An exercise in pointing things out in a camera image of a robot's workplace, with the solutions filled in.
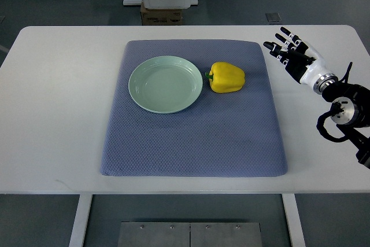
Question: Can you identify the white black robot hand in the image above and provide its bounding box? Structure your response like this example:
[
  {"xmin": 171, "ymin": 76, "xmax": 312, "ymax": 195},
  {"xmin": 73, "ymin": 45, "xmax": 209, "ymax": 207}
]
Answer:
[{"xmin": 263, "ymin": 27, "xmax": 339, "ymax": 95}]

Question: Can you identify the yellow bell pepper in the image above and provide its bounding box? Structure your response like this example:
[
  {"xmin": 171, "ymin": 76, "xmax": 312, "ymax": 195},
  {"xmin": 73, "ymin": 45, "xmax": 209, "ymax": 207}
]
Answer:
[{"xmin": 205, "ymin": 61, "xmax": 245, "ymax": 93}]

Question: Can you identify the left white table leg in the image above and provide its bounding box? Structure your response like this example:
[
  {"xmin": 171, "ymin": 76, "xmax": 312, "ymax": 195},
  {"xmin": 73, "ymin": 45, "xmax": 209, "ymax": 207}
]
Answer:
[{"xmin": 69, "ymin": 194, "xmax": 93, "ymax": 247}]

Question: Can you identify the white table leg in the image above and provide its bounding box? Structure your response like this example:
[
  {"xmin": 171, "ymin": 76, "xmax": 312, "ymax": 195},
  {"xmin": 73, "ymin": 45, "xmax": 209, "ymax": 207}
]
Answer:
[
  {"xmin": 69, "ymin": 194, "xmax": 93, "ymax": 247},
  {"xmin": 282, "ymin": 193, "xmax": 306, "ymax": 247}
]

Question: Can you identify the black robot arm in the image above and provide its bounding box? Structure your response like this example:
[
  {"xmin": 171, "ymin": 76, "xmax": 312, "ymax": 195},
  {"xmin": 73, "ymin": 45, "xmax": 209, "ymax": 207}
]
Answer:
[{"xmin": 314, "ymin": 62, "xmax": 369, "ymax": 168}]

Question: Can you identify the metal base plate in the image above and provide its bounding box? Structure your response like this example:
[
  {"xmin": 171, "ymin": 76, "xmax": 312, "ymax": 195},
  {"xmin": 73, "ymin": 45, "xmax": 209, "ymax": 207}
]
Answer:
[{"xmin": 118, "ymin": 222, "xmax": 262, "ymax": 246}]

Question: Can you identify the light green plate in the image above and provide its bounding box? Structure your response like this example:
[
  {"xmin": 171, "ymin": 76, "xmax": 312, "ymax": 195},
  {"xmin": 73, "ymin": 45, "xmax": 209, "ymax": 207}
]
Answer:
[{"xmin": 128, "ymin": 56, "xmax": 203, "ymax": 114}]

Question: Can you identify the right white table leg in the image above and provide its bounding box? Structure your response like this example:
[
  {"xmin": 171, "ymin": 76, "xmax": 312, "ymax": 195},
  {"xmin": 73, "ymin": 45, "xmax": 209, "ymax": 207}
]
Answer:
[{"xmin": 282, "ymin": 193, "xmax": 306, "ymax": 247}]

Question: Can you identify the cardboard box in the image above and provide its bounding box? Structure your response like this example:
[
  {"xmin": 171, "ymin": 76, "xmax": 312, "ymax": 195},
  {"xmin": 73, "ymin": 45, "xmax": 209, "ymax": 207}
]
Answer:
[{"xmin": 140, "ymin": 2, "xmax": 183, "ymax": 25}]

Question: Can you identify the grey floor plate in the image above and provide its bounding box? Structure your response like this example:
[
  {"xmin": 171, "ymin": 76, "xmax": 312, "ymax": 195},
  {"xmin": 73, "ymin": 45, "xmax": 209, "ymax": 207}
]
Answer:
[{"xmin": 265, "ymin": 13, "xmax": 282, "ymax": 23}]

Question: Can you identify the blue quilted mat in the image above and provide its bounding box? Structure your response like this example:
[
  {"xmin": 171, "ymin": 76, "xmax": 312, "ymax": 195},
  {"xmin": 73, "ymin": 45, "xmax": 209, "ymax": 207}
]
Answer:
[{"xmin": 100, "ymin": 39, "xmax": 288, "ymax": 178}]

